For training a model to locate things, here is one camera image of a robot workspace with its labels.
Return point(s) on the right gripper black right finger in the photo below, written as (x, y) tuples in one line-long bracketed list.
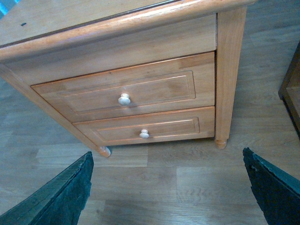
[(277, 192)]

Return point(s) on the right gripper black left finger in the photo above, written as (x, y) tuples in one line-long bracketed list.
[(58, 202)]

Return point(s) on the white drawer knob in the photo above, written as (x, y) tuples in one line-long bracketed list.
[(144, 134), (124, 99)]

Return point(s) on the wooden drawer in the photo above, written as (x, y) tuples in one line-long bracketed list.
[(181, 83), (162, 126)]

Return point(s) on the dark wooden side table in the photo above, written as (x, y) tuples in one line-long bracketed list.
[(289, 91)]

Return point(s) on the light wooden nightstand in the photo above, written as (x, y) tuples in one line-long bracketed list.
[(52, 40)]

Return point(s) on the pale pleated curtain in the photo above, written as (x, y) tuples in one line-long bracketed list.
[(5, 6)]

